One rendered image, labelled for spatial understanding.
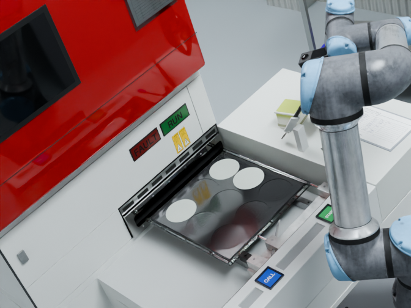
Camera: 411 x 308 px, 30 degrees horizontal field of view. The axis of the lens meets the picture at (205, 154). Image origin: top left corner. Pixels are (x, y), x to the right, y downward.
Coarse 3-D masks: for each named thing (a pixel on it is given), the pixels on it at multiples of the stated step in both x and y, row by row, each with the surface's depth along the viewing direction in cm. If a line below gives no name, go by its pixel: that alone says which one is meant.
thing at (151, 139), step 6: (156, 132) 234; (150, 138) 233; (156, 138) 235; (138, 144) 231; (144, 144) 232; (150, 144) 234; (132, 150) 229; (138, 150) 231; (144, 150) 233; (138, 156) 232
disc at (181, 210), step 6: (174, 204) 239; (180, 204) 238; (186, 204) 237; (192, 204) 236; (168, 210) 237; (174, 210) 237; (180, 210) 236; (186, 210) 235; (192, 210) 234; (168, 216) 235; (174, 216) 234; (180, 216) 234; (186, 216) 233
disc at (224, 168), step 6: (222, 162) 248; (228, 162) 248; (234, 162) 247; (210, 168) 248; (216, 168) 247; (222, 168) 246; (228, 168) 245; (234, 168) 244; (210, 174) 245; (216, 174) 244; (222, 174) 244; (228, 174) 243; (234, 174) 242
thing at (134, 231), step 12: (204, 144) 251; (192, 156) 248; (216, 156) 256; (180, 168) 245; (168, 180) 243; (156, 192) 241; (144, 204) 238; (132, 216) 236; (132, 228) 238; (144, 228) 241
